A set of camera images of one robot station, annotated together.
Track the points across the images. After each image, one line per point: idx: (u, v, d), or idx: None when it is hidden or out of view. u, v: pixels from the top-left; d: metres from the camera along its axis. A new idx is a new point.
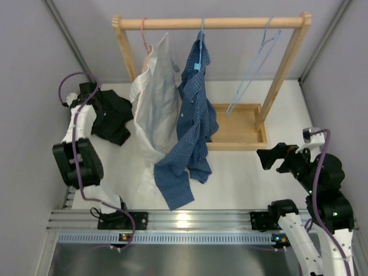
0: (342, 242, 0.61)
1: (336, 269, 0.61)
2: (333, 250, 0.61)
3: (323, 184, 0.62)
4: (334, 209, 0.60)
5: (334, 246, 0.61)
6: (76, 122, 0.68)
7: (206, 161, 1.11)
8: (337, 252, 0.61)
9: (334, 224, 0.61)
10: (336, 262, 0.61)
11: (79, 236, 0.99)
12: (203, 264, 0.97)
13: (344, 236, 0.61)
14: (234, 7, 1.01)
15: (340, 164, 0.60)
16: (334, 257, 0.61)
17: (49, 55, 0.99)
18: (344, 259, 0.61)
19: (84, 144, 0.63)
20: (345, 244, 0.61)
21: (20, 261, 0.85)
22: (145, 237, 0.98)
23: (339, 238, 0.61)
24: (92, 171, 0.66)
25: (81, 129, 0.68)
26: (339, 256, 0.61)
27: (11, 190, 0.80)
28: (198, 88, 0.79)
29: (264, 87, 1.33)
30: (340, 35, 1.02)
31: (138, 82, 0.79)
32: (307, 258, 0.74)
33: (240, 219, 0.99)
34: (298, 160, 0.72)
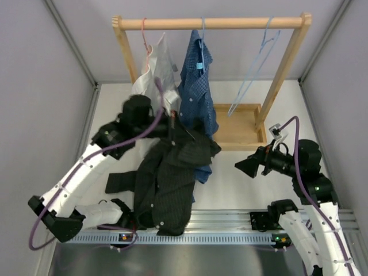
0: (329, 215, 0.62)
1: (328, 242, 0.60)
2: (322, 225, 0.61)
3: (305, 165, 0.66)
4: (317, 185, 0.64)
5: (322, 220, 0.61)
6: (84, 164, 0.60)
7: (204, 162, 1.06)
8: (326, 224, 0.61)
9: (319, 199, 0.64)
10: (328, 235, 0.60)
11: (78, 237, 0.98)
12: (203, 265, 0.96)
13: (329, 209, 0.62)
14: (234, 8, 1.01)
15: (316, 145, 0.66)
16: (324, 230, 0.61)
17: (48, 55, 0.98)
18: (334, 229, 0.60)
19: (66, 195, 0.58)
20: (332, 217, 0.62)
21: (21, 263, 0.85)
22: (145, 237, 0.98)
23: (326, 211, 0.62)
24: (54, 225, 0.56)
25: (66, 195, 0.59)
26: (328, 229, 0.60)
27: (11, 190, 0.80)
28: (206, 88, 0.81)
29: (264, 87, 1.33)
30: (340, 35, 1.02)
31: (140, 83, 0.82)
32: (310, 252, 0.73)
33: (240, 219, 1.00)
34: (279, 157, 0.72)
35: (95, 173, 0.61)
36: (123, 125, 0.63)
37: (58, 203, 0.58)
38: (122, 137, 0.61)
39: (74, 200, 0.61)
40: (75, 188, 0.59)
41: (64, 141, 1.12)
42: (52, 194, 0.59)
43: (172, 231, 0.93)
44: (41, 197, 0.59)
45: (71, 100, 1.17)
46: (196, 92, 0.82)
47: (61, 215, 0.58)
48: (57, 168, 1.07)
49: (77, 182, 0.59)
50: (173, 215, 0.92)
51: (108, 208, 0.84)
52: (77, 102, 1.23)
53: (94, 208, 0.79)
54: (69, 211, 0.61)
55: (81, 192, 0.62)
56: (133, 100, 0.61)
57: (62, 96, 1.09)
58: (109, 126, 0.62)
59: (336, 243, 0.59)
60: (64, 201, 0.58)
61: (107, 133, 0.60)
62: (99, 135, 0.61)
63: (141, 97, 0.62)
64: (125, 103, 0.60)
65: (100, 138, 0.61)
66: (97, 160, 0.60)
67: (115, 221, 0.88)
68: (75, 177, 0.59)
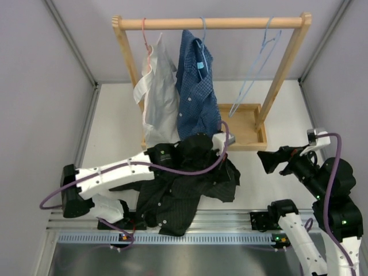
0: (349, 250, 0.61)
1: None
2: (340, 259, 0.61)
3: (333, 191, 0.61)
4: (344, 217, 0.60)
5: (341, 255, 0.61)
6: (130, 165, 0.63)
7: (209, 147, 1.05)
8: (343, 259, 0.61)
9: (342, 232, 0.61)
10: (343, 269, 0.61)
11: (79, 236, 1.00)
12: (203, 265, 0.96)
13: (352, 243, 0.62)
14: (234, 8, 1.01)
15: (351, 171, 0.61)
16: (341, 264, 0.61)
17: (49, 55, 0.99)
18: (351, 265, 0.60)
19: (98, 181, 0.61)
20: (352, 252, 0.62)
21: (21, 263, 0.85)
22: (146, 237, 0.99)
23: (347, 246, 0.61)
24: (72, 201, 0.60)
25: (98, 181, 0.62)
26: (345, 264, 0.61)
27: (11, 190, 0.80)
28: (211, 88, 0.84)
29: (264, 87, 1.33)
30: (340, 35, 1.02)
31: (143, 83, 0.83)
32: (309, 258, 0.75)
33: (240, 219, 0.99)
34: (305, 164, 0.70)
35: (131, 177, 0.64)
36: (175, 151, 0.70)
37: (88, 184, 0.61)
38: (170, 164, 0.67)
39: (99, 189, 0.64)
40: (108, 180, 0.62)
41: (64, 141, 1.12)
42: (87, 172, 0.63)
43: (175, 231, 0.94)
44: (79, 170, 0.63)
45: (70, 100, 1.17)
46: (202, 92, 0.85)
47: (81, 196, 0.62)
48: (58, 168, 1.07)
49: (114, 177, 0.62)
50: (177, 218, 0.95)
51: (114, 206, 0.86)
52: (76, 102, 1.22)
53: (104, 202, 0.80)
54: (89, 195, 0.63)
55: (109, 186, 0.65)
56: (197, 138, 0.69)
57: (61, 96, 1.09)
58: (165, 147, 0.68)
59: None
60: (92, 187, 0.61)
61: (163, 153, 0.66)
62: (153, 152, 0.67)
63: (204, 137, 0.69)
64: (189, 137, 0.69)
65: (154, 153, 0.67)
66: (141, 168, 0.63)
67: (115, 222, 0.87)
68: (114, 172, 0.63)
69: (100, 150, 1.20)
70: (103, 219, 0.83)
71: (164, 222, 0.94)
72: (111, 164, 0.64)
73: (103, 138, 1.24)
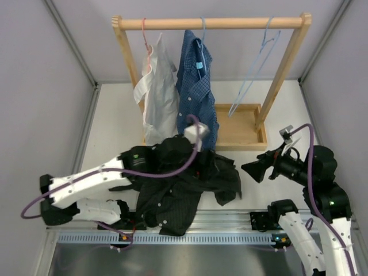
0: (341, 232, 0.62)
1: (337, 258, 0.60)
2: (333, 241, 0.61)
3: (318, 175, 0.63)
4: (331, 198, 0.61)
5: (333, 236, 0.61)
6: (100, 174, 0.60)
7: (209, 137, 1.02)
8: (336, 242, 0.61)
9: (332, 213, 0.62)
10: (337, 252, 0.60)
11: (79, 236, 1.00)
12: (203, 265, 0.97)
13: (342, 225, 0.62)
14: (234, 8, 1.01)
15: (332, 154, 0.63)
16: (334, 246, 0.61)
17: (49, 55, 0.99)
18: (344, 247, 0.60)
19: (68, 193, 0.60)
20: (344, 233, 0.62)
21: (21, 263, 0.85)
22: (146, 237, 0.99)
23: (337, 227, 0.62)
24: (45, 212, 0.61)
25: (69, 191, 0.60)
26: (338, 245, 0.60)
27: (11, 190, 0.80)
28: (210, 89, 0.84)
29: (264, 87, 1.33)
30: (340, 35, 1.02)
31: (143, 83, 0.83)
32: (309, 255, 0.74)
33: (240, 219, 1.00)
34: (289, 161, 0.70)
35: (104, 185, 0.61)
36: (152, 155, 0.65)
37: (60, 195, 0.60)
38: (145, 168, 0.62)
39: (75, 197, 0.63)
40: (80, 190, 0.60)
41: (64, 141, 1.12)
42: (60, 182, 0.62)
43: (175, 231, 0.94)
44: (52, 180, 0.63)
45: (70, 100, 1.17)
46: (200, 92, 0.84)
47: (56, 205, 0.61)
48: (58, 168, 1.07)
49: (85, 186, 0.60)
50: (177, 218, 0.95)
51: (106, 206, 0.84)
52: (76, 102, 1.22)
53: (96, 205, 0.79)
54: (64, 204, 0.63)
55: (84, 194, 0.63)
56: (174, 141, 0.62)
57: (61, 96, 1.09)
58: (139, 151, 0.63)
59: (344, 259, 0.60)
60: (63, 198, 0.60)
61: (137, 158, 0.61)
62: (126, 157, 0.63)
63: (183, 140, 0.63)
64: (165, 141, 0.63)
65: (128, 158, 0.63)
66: (113, 175, 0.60)
67: (112, 223, 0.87)
68: (87, 180, 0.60)
69: (100, 150, 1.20)
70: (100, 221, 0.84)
71: (164, 222, 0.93)
72: (84, 172, 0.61)
73: (103, 138, 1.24)
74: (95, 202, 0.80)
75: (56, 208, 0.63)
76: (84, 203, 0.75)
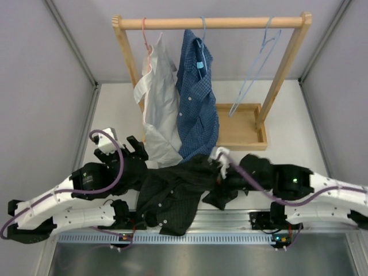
0: (324, 183, 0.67)
1: (346, 198, 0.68)
2: (330, 194, 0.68)
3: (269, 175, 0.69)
4: (291, 180, 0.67)
5: (328, 192, 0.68)
6: (54, 197, 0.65)
7: (209, 138, 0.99)
8: (332, 191, 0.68)
9: (303, 183, 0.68)
10: (341, 195, 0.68)
11: (79, 236, 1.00)
12: (203, 265, 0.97)
13: (319, 180, 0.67)
14: (234, 8, 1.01)
15: (254, 158, 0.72)
16: (336, 195, 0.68)
17: (49, 54, 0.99)
18: (337, 188, 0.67)
19: (29, 217, 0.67)
20: (325, 182, 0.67)
21: (22, 263, 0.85)
22: (146, 237, 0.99)
23: (318, 186, 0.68)
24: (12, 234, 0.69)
25: (30, 214, 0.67)
26: (336, 191, 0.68)
27: (11, 190, 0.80)
28: (210, 88, 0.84)
29: (264, 87, 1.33)
30: (340, 35, 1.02)
31: (143, 83, 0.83)
32: (332, 213, 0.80)
33: (240, 219, 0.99)
34: (236, 174, 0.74)
35: (60, 206, 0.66)
36: (106, 171, 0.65)
37: (23, 219, 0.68)
38: (96, 187, 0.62)
39: (40, 218, 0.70)
40: (38, 213, 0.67)
41: (64, 141, 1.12)
42: (23, 207, 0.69)
43: (175, 230, 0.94)
44: (17, 205, 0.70)
45: (71, 100, 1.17)
46: (200, 92, 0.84)
47: (23, 228, 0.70)
48: (58, 168, 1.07)
49: (41, 210, 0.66)
50: (179, 218, 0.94)
51: (92, 213, 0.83)
52: (77, 102, 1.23)
53: (78, 215, 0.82)
54: (34, 225, 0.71)
55: (47, 215, 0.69)
56: (130, 163, 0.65)
57: (61, 95, 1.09)
58: (88, 168, 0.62)
59: (348, 191, 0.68)
60: (25, 222, 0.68)
61: (85, 175, 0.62)
62: (77, 175, 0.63)
63: (137, 161, 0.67)
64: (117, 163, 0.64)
65: (78, 178, 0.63)
66: (63, 197, 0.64)
67: (110, 225, 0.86)
68: (39, 205, 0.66)
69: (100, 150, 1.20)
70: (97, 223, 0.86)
71: (165, 222, 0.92)
72: (41, 196, 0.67)
73: None
74: (80, 211, 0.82)
75: (28, 229, 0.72)
76: (64, 215, 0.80)
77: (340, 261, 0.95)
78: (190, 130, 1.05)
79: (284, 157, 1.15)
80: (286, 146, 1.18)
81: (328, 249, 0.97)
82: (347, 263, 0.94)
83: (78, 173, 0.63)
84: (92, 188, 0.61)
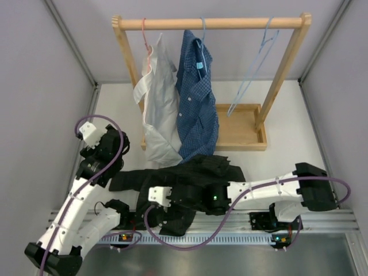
0: (240, 189, 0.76)
1: (262, 195, 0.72)
2: (246, 197, 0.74)
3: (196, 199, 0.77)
4: (215, 198, 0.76)
5: (244, 196, 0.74)
6: (75, 199, 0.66)
7: (209, 138, 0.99)
8: (247, 194, 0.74)
9: (225, 197, 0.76)
10: (255, 195, 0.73)
11: None
12: (203, 265, 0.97)
13: (235, 190, 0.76)
14: (233, 8, 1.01)
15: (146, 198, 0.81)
16: (252, 196, 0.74)
17: (49, 55, 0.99)
18: (249, 190, 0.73)
19: (64, 234, 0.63)
20: (240, 188, 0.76)
21: (22, 263, 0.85)
22: (144, 237, 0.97)
23: (235, 194, 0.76)
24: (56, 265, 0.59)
25: (63, 230, 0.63)
26: (248, 193, 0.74)
27: (11, 189, 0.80)
28: (210, 88, 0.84)
29: (263, 87, 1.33)
30: (340, 35, 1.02)
31: (143, 83, 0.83)
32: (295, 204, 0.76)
33: (240, 219, 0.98)
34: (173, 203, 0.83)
35: (87, 205, 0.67)
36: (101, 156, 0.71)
37: (58, 242, 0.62)
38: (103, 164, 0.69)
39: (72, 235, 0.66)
40: (70, 223, 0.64)
41: (64, 141, 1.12)
42: (49, 235, 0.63)
43: (175, 231, 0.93)
44: (39, 241, 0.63)
45: (71, 100, 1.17)
46: (200, 92, 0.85)
47: (62, 254, 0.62)
48: (58, 168, 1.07)
49: (71, 217, 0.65)
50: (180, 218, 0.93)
51: (100, 219, 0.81)
52: (77, 102, 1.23)
53: (90, 229, 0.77)
54: (69, 249, 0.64)
55: (77, 227, 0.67)
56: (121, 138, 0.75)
57: (61, 96, 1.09)
58: (87, 161, 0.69)
59: (261, 188, 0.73)
60: (62, 240, 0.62)
61: (88, 166, 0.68)
62: (81, 169, 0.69)
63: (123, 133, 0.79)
64: (103, 141, 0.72)
65: (84, 172, 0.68)
66: (85, 192, 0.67)
67: (118, 223, 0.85)
68: (68, 214, 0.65)
69: None
70: (107, 232, 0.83)
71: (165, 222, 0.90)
72: (62, 210, 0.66)
73: None
74: (88, 226, 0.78)
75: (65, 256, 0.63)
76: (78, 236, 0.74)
77: (340, 261, 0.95)
78: (189, 130, 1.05)
79: (284, 157, 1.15)
80: (285, 146, 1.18)
81: (328, 249, 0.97)
82: (347, 263, 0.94)
83: (81, 171, 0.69)
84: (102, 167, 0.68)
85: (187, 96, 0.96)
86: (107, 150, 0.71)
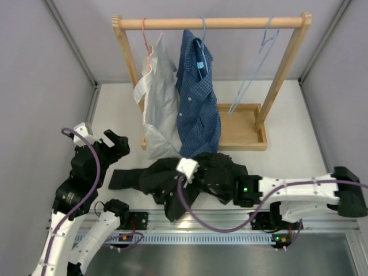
0: (272, 184, 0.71)
1: (297, 193, 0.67)
2: (279, 193, 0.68)
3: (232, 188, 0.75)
4: (246, 191, 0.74)
5: (277, 192, 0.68)
6: (58, 233, 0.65)
7: (211, 137, 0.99)
8: (280, 190, 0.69)
9: (255, 188, 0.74)
10: (290, 191, 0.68)
11: (78, 236, 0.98)
12: (203, 265, 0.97)
13: (268, 182, 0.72)
14: (233, 8, 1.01)
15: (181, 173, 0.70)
16: (284, 194, 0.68)
17: (49, 54, 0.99)
18: (284, 187, 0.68)
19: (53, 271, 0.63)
20: (273, 184, 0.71)
21: (22, 263, 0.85)
22: (145, 237, 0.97)
23: (267, 186, 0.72)
24: None
25: (52, 266, 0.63)
26: (282, 188, 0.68)
27: (11, 189, 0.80)
28: (212, 88, 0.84)
29: (264, 87, 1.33)
30: (340, 35, 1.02)
31: (144, 83, 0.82)
32: (316, 206, 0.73)
33: (240, 219, 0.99)
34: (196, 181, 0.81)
35: (71, 236, 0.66)
36: (78, 180, 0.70)
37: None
38: (80, 195, 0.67)
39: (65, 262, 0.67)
40: (56, 259, 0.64)
41: (64, 141, 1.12)
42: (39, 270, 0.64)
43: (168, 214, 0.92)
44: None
45: (71, 100, 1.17)
46: (201, 92, 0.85)
47: None
48: (58, 167, 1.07)
49: (56, 253, 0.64)
50: (177, 209, 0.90)
51: (95, 229, 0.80)
52: (77, 102, 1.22)
53: (88, 240, 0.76)
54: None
55: (67, 255, 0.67)
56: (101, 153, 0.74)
57: (61, 96, 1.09)
58: (63, 188, 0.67)
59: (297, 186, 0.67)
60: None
61: (64, 198, 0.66)
62: (58, 202, 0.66)
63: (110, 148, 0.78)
64: (73, 165, 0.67)
65: (61, 203, 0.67)
66: (65, 227, 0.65)
67: (118, 225, 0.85)
68: (52, 251, 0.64)
69: None
70: (108, 229, 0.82)
71: (172, 195, 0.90)
72: (47, 245, 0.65)
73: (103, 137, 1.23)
74: (86, 237, 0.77)
75: None
76: (77, 250, 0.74)
77: (340, 260, 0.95)
78: (189, 130, 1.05)
79: (284, 157, 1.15)
80: (285, 146, 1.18)
81: (329, 249, 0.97)
82: (347, 263, 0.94)
83: (57, 203, 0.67)
84: (77, 196, 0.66)
85: (187, 96, 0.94)
86: (80, 175, 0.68)
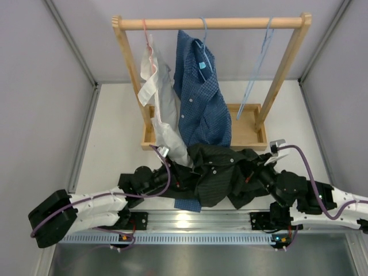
0: (344, 197, 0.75)
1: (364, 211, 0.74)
2: (350, 207, 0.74)
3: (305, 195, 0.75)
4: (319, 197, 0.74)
5: (348, 205, 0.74)
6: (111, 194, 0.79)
7: (219, 135, 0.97)
8: (351, 204, 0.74)
9: (328, 198, 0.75)
10: (359, 207, 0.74)
11: (79, 236, 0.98)
12: (202, 264, 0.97)
13: (340, 194, 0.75)
14: (233, 7, 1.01)
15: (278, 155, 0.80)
16: (354, 209, 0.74)
17: (49, 55, 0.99)
18: (356, 202, 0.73)
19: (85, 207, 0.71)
20: (345, 196, 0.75)
21: (21, 263, 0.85)
22: (145, 237, 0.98)
23: (338, 195, 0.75)
24: (56, 229, 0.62)
25: (89, 204, 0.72)
26: (354, 204, 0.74)
27: (10, 189, 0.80)
28: (218, 87, 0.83)
29: (264, 87, 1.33)
30: (340, 35, 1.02)
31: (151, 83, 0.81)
32: (342, 218, 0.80)
33: (240, 219, 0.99)
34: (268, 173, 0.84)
35: (110, 206, 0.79)
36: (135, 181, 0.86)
37: (82, 206, 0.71)
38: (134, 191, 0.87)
39: (85, 213, 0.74)
40: (97, 204, 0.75)
41: (64, 141, 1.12)
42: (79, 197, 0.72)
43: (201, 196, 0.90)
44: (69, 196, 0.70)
45: (71, 100, 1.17)
46: (207, 92, 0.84)
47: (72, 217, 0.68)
48: (57, 167, 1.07)
49: (101, 202, 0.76)
50: (210, 191, 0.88)
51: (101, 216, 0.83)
52: (76, 102, 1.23)
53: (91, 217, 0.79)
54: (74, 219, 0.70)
55: (88, 213, 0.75)
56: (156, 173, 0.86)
57: (62, 95, 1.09)
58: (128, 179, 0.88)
59: (365, 204, 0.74)
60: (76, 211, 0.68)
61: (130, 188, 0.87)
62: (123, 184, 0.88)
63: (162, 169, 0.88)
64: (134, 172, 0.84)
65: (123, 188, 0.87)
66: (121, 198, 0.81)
67: (112, 224, 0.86)
68: (101, 198, 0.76)
69: (100, 150, 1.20)
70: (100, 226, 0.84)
71: (214, 173, 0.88)
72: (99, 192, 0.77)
73: (102, 137, 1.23)
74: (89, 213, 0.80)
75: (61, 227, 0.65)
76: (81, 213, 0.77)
77: (340, 260, 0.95)
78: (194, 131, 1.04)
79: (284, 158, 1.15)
80: None
81: (328, 249, 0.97)
82: (347, 263, 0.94)
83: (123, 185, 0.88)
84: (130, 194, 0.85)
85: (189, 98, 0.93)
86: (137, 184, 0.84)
